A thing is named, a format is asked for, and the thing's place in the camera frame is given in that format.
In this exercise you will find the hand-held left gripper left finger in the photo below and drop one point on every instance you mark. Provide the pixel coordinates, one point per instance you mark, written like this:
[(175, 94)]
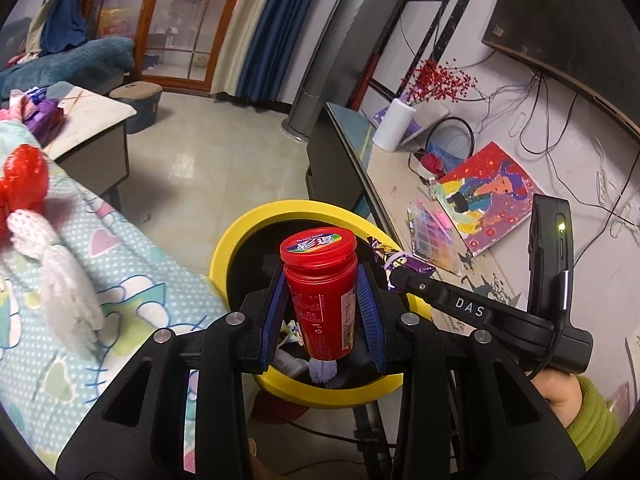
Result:
[(272, 310)]

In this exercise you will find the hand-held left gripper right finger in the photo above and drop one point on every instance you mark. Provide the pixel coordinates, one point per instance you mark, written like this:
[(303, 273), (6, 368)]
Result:
[(370, 310)]

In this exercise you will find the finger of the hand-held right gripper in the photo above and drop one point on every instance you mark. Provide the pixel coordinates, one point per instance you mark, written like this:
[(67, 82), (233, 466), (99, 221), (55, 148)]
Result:
[(465, 305)]

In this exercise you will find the red candy bottle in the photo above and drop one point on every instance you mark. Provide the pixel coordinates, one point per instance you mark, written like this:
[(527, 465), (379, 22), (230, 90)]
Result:
[(320, 300)]

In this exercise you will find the purple snack wrapper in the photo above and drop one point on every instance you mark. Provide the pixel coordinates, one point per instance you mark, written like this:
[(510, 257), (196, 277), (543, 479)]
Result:
[(395, 260)]

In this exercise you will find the yellow rimmed trash bin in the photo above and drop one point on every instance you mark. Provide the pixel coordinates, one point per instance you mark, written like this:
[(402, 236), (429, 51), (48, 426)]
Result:
[(235, 240)]

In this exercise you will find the red plastic bag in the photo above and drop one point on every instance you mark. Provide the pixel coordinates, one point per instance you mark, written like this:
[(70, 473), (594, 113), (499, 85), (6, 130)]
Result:
[(25, 175)]

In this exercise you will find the person's right forearm green sleeve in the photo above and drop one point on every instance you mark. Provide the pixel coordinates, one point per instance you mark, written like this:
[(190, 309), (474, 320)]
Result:
[(595, 425)]

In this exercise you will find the person's right hand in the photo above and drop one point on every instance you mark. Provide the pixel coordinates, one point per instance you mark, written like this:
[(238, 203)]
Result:
[(560, 395)]

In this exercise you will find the white crumpled wrapper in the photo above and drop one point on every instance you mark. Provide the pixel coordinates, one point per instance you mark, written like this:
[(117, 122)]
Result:
[(290, 364)]

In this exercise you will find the small white foam net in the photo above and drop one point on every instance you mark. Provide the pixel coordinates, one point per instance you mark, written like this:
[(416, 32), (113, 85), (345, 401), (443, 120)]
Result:
[(324, 371)]

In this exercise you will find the colourful canvas painting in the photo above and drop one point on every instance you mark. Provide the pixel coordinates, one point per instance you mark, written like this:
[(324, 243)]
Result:
[(490, 195)]

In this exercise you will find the small red bundle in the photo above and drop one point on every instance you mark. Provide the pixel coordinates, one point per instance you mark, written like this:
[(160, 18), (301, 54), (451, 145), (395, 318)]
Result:
[(431, 164)]

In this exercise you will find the grey television cabinet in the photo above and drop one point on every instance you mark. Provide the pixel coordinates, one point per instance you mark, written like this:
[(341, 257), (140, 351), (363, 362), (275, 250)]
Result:
[(345, 160)]

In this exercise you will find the black round hoop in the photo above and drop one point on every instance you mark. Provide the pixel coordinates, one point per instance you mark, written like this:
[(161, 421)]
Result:
[(452, 118)]

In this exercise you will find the white ribbed vase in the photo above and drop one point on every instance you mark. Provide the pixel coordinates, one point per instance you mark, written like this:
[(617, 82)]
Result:
[(392, 127)]

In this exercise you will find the purple printed white board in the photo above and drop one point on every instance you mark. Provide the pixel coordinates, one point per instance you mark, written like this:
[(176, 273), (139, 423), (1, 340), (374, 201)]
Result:
[(425, 122)]

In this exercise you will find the white foam fruit net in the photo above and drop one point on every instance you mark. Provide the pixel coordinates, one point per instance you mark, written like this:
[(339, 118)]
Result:
[(70, 290)]

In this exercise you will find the red berry branches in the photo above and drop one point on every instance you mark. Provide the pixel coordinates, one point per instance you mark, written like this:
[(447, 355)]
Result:
[(435, 77)]

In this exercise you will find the grey tower air conditioner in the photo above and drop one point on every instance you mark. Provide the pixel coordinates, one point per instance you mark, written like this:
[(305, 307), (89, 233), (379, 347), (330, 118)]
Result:
[(320, 85)]

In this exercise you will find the dark blue round stool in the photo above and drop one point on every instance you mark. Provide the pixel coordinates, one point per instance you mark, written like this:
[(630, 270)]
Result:
[(140, 110)]

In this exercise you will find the white top coffee table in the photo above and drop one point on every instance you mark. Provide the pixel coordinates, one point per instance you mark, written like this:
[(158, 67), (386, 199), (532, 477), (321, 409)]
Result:
[(95, 115)]

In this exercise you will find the blue curtain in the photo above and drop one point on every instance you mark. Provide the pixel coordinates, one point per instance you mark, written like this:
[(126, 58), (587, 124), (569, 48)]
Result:
[(280, 35), (65, 5)]

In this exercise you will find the beige curtain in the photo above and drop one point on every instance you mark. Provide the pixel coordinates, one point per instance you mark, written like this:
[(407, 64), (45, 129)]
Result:
[(42, 15), (240, 25)]

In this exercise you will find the purple plastic packets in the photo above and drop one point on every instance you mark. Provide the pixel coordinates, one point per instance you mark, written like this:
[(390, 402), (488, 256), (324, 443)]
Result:
[(45, 115)]

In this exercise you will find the wooden sliding glass door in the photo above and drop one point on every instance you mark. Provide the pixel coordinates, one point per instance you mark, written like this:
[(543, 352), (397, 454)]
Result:
[(175, 20)]

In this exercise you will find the blue sofa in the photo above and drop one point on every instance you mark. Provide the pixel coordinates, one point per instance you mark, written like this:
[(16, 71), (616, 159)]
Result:
[(75, 60)]

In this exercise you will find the pink cloth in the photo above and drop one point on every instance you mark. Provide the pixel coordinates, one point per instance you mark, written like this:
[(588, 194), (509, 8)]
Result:
[(12, 107)]

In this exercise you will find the wall mounted television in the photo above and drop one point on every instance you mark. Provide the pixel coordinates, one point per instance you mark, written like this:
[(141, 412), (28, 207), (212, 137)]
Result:
[(575, 20)]

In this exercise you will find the black wall frame trim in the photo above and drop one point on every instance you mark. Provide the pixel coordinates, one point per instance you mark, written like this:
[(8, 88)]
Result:
[(395, 25)]

